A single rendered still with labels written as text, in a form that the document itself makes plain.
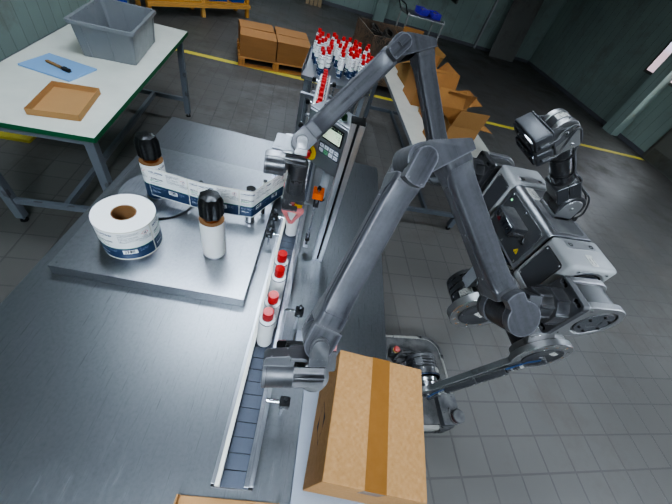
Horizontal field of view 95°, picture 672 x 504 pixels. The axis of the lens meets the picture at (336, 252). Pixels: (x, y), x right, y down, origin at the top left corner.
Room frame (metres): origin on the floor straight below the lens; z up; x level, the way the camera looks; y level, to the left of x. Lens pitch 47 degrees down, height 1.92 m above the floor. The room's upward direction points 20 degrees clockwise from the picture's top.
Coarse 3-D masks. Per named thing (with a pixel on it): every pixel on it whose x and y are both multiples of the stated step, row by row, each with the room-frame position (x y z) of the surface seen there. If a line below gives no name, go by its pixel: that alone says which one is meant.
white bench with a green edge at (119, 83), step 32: (64, 32) 2.17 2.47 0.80; (160, 32) 2.78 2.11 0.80; (0, 64) 1.53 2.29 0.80; (96, 64) 1.91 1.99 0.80; (128, 64) 2.06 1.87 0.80; (160, 64) 2.25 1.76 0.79; (0, 96) 1.26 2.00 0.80; (32, 96) 1.35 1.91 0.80; (128, 96) 1.68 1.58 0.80; (160, 96) 2.83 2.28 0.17; (0, 128) 1.10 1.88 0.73; (32, 128) 1.11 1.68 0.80; (64, 128) 1.19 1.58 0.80; (96, 128) 1.28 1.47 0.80; (128, 128) 2.13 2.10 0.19; (96, 160) 1.22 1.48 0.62; (0, 192) 1.03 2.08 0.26
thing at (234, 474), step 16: (288, 240) 0.93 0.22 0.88; (288, 256) 0.84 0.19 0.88; (288, 272) 0.76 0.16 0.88; (256, 352) 0.40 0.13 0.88; (256, 368) 0.35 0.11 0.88; (256, 384) 0.31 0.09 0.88; (256, 400) 0.27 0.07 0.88; (240, 416) 0.21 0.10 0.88; (256, 416) 0.23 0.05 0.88; (240, 432) 0.17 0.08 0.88; (240, 448) 0.14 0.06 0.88; (240, 464) 0.10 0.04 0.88; (224, 480) 0.06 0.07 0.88; (240, 480) 0.07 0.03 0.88
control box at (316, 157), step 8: (312, 104) 0.98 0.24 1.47; (320, 104) 1.00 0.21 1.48; (312, 112) 0.97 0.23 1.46; (344, 128) 0.92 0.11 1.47; (344, 136) 0.91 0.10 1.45; (328, 144) 0.93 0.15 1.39; (344, 144) 0.91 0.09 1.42; (312, 152) 0.95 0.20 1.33; (320, 152) 0.94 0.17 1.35; (312, 160) 0.95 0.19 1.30; (320, 160) 0.94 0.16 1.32; (328, 160) 0.92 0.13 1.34; (328, 168) 0.92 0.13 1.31; (336, 168) 0.91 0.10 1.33
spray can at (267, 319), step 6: (264, 312) 0.44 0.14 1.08; (270, 312) 0.45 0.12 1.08; (264, 318) 0.43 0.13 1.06; (270, 318) 0.44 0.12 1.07; (258, 324) 0.44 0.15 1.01; (264, 324) 0.43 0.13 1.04; (270, 324) 0.43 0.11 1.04; (258, 330) 0.43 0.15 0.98; (264, 330) 0.43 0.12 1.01; (270, 330) 0.43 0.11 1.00; (258, 336) 0.43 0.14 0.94; (264, 336) 0.43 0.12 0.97; (270, 336) 0.44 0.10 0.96; (258, 342) 0.43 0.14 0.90; (264, 342) 0.43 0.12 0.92; (270, 342) 0.44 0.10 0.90
